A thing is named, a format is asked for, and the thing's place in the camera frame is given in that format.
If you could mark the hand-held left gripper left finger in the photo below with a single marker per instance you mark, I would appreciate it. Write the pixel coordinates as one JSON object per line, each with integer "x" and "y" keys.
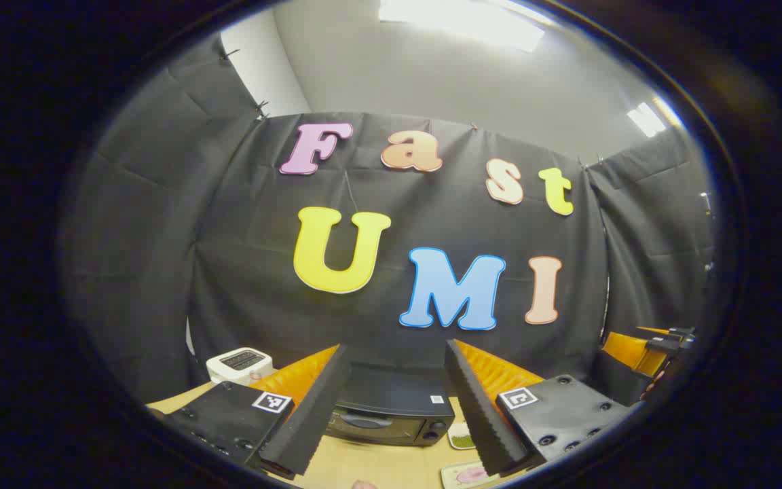
{"x": 316, "y": 421}

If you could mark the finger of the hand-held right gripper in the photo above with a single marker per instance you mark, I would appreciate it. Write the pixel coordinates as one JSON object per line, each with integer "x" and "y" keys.
{"x": 683, "y": 333}
{"x": 669, "y": 345}

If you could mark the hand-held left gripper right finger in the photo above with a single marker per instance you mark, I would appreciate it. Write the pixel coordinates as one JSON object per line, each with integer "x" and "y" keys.
{"x": 479, "y": 421}

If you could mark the pink ham slice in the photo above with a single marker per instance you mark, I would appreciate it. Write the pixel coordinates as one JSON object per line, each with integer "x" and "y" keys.
{"x": 471, "y": 475}

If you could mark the cream square plate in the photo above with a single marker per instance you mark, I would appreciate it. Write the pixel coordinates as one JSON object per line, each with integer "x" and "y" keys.
{"x": 449, "y": 475}

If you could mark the black electric oven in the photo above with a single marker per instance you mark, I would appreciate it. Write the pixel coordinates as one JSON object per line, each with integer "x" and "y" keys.
{"x": 391, "y": 394}

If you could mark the white divided tray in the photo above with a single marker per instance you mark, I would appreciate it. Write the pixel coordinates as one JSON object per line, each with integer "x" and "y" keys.
{"x": 459, "y": 428}

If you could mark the pile of green mung beans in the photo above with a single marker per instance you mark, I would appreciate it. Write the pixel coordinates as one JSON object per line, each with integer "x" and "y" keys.
{"x": 462, "y": 441}

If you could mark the white small appliance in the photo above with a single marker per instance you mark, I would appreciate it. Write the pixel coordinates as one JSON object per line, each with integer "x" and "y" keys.
{"x": 238, "y": 370}

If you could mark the black backdrop cloth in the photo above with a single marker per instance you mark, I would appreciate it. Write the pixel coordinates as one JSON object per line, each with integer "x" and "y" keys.
{"x": 241, "y": 238}

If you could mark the small ceiling light panel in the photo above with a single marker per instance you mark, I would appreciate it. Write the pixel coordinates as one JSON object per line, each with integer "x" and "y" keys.
{"x": 645, "y": 119}

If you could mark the large ceiling light panel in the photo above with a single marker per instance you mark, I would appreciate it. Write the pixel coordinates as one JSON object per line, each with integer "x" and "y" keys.
{"x": 459, "y": 20}

